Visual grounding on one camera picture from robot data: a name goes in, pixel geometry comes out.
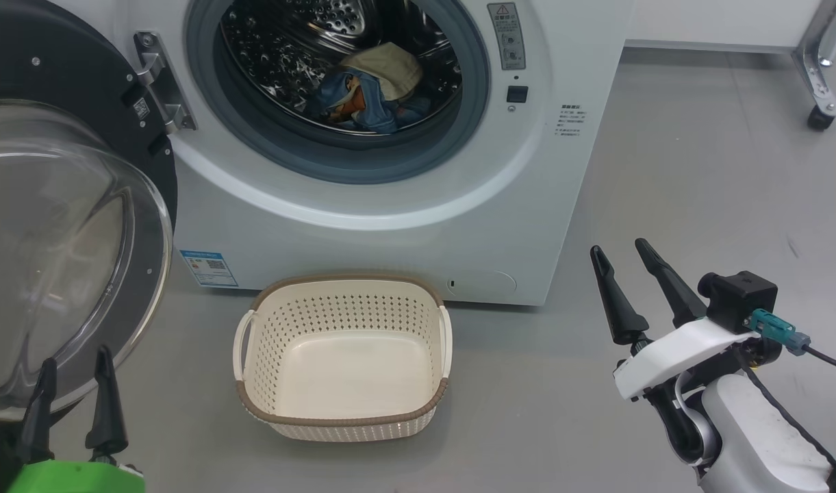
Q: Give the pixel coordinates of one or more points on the grey warning label sticker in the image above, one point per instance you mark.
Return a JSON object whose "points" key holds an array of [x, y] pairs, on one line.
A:
{"points": [[507, 38]]}

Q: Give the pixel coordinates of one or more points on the steel washer drum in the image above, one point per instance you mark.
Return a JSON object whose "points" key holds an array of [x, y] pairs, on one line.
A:
{"points": [[274, 61]]}

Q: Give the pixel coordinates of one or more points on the beige cloth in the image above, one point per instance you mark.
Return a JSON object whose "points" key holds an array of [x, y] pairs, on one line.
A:
{"points": [[390, 68]]}

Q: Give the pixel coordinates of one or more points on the blue energy label sticker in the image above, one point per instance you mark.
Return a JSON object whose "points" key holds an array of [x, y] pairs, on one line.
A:
{"points": [[209, 268]]}

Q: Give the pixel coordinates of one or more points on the oval drain filter cover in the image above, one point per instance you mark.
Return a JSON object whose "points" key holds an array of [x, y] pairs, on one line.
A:
{"points": [[483, 283]]}

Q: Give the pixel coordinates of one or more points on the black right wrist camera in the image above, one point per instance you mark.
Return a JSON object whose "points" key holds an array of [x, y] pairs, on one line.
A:
{"points": [[739, 298]]}

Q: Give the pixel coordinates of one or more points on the black square door lock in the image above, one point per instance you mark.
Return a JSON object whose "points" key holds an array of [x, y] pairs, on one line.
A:
{"points": [[517, 94]]}

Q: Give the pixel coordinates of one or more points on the silver metal frame leg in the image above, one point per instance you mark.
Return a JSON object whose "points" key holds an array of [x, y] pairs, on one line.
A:
{"points": [[818, 55]]}

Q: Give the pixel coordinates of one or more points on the black round glass washer door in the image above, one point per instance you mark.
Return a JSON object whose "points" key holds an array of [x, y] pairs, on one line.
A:
{"points": [[61, 239]]}

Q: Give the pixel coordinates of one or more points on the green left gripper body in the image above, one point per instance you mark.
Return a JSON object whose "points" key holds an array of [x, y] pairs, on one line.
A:
{"points": [[75, 479]]}

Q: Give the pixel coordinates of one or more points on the grey rubber door gasket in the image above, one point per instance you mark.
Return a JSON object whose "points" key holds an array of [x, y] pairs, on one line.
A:
{"points": [[363, 154]]}

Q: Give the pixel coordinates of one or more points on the cream perforated laundry basket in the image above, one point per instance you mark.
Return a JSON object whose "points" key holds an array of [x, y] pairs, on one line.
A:
{"points": [[342, 370]]}

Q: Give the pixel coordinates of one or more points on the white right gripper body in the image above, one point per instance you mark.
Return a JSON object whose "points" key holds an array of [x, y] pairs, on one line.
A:
{"points": [[685, 352]]}

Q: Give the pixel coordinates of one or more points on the metal door hinge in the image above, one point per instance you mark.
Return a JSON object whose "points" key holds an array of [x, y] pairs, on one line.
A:
{"points": [[161, 82]]}

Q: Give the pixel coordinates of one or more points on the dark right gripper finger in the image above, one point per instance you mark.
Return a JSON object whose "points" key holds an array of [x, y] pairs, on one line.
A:
{"points": [[674, 287], [619, 308]]}

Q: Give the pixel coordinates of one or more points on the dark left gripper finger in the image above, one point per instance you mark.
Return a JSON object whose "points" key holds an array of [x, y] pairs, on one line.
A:
{"points": [[106, 411], [40, 418]]}

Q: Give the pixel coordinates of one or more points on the black caster wheel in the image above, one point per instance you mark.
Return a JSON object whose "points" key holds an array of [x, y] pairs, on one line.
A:
{"points": [[820, 120]]}

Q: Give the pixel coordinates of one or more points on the white front-load washing machine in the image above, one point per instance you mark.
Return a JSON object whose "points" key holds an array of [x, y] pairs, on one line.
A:
{"points": [[527, 192]]}

